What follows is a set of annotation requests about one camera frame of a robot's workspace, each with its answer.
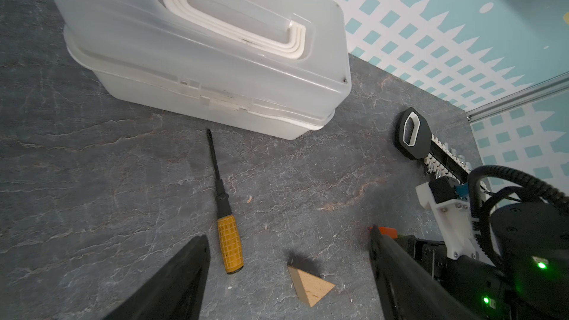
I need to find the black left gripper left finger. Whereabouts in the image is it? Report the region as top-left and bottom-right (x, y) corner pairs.
(105, 236), (210, 319)

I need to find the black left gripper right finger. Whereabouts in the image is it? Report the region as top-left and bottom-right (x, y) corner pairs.
(369, 226), (477, 320)

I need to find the natural wooden triangle block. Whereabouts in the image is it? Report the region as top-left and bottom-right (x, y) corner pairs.
(287, 266), (336, 308)

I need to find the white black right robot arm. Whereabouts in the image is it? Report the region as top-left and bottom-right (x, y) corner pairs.
(391, 203), (568, 319)

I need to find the orange cube block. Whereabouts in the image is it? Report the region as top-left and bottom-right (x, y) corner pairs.
(368, 225), (398, 239)

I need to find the translucent white plastic toolbox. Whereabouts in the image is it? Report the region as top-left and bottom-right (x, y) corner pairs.
(54, 0), (351, 140)

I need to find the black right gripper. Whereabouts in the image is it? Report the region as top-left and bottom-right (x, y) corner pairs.
(395, 236), (511, 319)

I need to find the yellow handled screwdriver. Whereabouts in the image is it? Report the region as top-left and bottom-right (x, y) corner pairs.
(206, 129), (244, 274)

